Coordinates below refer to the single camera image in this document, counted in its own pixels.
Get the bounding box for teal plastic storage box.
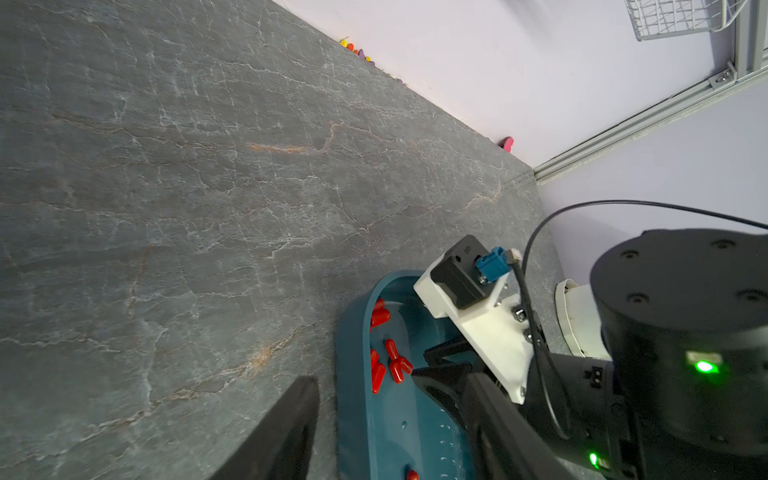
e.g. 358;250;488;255
335;270;475;479

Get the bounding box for red protection sleeve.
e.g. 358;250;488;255
384;339;414;384
370;348;387;394
370;298;391;330

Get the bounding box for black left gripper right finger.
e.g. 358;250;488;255
411;363;573;480

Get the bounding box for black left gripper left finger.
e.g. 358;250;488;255
212;376;320;480

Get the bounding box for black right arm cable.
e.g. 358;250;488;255
508;199;768;442

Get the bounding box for white wire wall shelf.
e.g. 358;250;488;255
625;0;748;41

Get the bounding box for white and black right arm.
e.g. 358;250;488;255
413;229;767;479

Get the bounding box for small colourful beads at wall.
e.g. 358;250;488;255
338;37;405;85

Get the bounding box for pink small object at wall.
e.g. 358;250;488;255
500;136;515;153

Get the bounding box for white plant pot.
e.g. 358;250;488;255
555;279;611;360

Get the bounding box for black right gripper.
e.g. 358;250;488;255
423;338;636;479

